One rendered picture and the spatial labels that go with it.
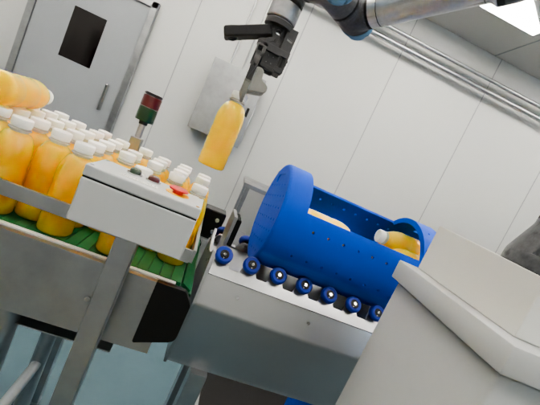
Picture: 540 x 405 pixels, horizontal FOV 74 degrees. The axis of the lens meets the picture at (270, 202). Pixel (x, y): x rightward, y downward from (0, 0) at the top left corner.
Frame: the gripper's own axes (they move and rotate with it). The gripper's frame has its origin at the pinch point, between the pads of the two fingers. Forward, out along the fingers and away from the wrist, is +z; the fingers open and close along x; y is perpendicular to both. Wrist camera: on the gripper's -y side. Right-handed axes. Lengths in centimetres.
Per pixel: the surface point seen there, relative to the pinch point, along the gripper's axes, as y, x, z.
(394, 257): 51, -11, 21
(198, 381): 19, -7, 73
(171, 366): 23, 82, 133
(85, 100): -150, 342, 37
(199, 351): 16, -6, 65
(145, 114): -26.0, 35.3, 14.8
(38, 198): -28.3, -18.3, 36.5
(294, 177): 20.1, -5.8, 12.8
